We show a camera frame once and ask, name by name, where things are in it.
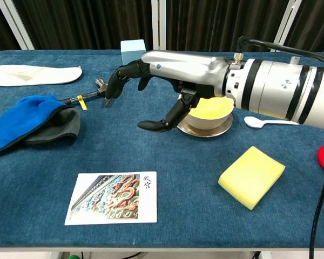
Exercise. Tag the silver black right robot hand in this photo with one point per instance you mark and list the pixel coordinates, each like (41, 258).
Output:
(183, 67)

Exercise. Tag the white plastic spoon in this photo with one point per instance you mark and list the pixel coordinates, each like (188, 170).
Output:
(251, 122)

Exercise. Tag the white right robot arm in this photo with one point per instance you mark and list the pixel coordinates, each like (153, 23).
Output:
(280, 89)

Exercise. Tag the white bowl with yellow inside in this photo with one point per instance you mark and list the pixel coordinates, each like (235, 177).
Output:
(213, 118)

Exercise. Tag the orange metal bowl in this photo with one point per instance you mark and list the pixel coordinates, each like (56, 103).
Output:
(205, 133)

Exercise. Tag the light blue foam cube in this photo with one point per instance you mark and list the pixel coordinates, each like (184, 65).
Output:
(132, 50)

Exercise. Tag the black curtain panel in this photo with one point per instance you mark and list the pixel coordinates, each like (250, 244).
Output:
(221, 21)
(0, 27)
(83, 24)
(318, 24)

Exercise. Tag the dark blue tablecloth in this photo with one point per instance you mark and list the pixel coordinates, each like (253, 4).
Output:
(178, 162)

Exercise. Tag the claw hammer with yellow tag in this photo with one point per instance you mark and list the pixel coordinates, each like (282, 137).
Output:
(90, 95)

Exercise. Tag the yellow sponge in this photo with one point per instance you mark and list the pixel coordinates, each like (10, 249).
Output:
(251, 178)

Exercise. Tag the dragon picture postcard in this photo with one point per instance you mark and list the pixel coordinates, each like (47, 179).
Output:
(110, 199)

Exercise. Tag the white slipper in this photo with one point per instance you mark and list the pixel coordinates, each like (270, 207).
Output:
(29, 75)

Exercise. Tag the blue and grey fleece hat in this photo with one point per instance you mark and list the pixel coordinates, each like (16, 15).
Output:
(27, 121)

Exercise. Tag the white screen frame post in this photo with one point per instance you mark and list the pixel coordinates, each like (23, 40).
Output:
(290, 24)
(14, 25)
(158, 24)

